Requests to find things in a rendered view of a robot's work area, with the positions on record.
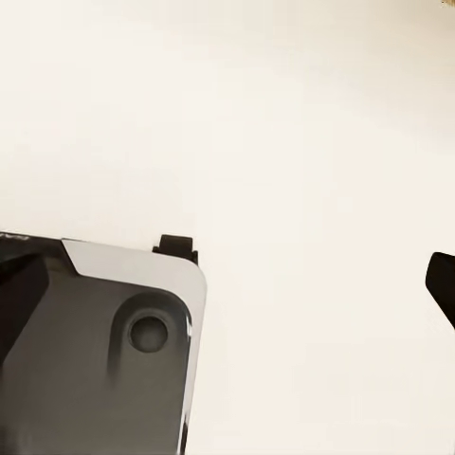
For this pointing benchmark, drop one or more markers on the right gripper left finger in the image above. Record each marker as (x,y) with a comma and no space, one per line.
(23,283)

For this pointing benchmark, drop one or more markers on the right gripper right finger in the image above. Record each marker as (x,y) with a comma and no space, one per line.
(440,282)

